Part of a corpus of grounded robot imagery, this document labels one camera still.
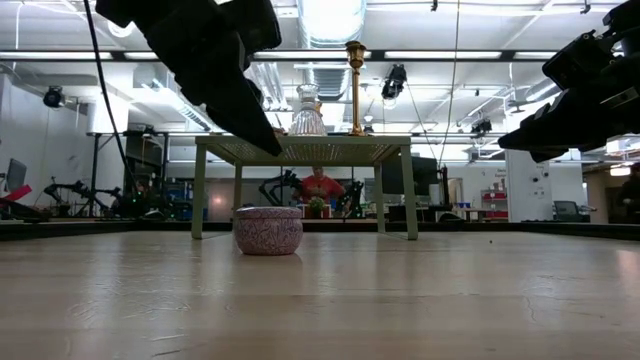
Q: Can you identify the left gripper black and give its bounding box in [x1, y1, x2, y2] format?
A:
[94, 0, 284, 157]

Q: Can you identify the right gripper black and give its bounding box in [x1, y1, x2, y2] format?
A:
[498, 54, 640, 164]

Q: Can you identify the clear glass candlestick holder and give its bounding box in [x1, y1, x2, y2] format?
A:
[288, 83, 329, 137]

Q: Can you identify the purple patterned candle tin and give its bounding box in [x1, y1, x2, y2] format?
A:
[233, 206, 304, 257]

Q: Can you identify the white pillar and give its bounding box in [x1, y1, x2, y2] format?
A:
[504, 149, 554, 223]

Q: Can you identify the grey office chair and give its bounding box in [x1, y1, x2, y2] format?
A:
[552, 199, 591, 223]

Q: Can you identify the light green mesh shelf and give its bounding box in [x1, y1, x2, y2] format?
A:
[191, 133, 419, 241]

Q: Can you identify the red storage shelf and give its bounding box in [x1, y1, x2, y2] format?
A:
[480, 188, 509, 219]

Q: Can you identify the tall gold candlestick holder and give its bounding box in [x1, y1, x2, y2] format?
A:
[344, 40, 369, 137]

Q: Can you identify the person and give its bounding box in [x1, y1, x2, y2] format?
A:
[292, 166, 347, 220]

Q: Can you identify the large black monitor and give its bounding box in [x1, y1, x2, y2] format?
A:
[380, 155, 440, 196]

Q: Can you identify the black computer monitor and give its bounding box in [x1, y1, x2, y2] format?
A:
[5, 158, 29, 194]

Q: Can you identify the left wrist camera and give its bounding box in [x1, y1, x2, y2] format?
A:
[215, 0, 283, 64]

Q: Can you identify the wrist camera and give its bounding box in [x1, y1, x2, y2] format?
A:
[542, 29, 614, 91]
[215, 0, 283, 64]

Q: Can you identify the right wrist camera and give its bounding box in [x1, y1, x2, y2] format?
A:
[542, 29, 614, 91]

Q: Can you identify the silver ceiling duct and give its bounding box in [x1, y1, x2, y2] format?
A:
[297, 0, 369, 49]

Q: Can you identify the black overhead frame bar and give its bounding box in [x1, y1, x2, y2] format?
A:
[0, 48, 561, 63]

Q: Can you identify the black cable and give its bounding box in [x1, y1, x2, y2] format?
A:
[82, 0, 139, 201]

